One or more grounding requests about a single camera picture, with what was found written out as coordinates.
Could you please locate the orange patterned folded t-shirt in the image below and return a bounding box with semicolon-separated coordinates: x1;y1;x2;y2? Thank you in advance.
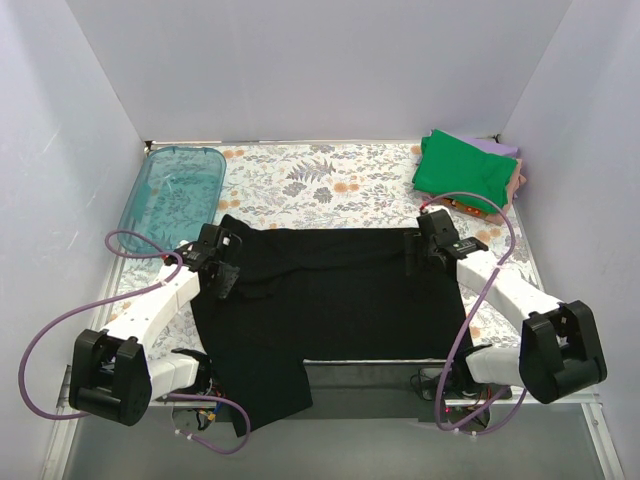
440;198;487;218

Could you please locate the aluminium frame rail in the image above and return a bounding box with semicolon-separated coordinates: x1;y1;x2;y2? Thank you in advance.
44;391;624;479

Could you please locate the teal transparent plastic tray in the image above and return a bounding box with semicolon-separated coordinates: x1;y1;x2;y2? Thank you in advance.
117;146;226;254

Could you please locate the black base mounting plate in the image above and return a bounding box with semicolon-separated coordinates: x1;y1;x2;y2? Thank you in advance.
209;362;514;424

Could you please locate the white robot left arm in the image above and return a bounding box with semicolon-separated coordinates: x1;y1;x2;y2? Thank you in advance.
69;224;242;426

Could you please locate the pink folded t-shirt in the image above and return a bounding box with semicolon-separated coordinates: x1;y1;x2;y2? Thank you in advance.
484;158;527;225

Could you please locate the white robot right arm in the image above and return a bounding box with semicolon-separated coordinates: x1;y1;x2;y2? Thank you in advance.
405;210;608;404

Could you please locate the black t-shirt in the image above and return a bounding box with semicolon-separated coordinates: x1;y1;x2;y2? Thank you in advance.
191;215;472;436

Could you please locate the floral patterned table mat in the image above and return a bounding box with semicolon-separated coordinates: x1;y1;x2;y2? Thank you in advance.
92;142;561;369

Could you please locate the lavender folded t-shirt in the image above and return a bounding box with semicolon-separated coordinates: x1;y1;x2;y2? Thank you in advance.
457;136;519;158

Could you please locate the green folded t-shirt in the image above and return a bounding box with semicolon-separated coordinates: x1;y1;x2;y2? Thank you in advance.
413;130;518;214

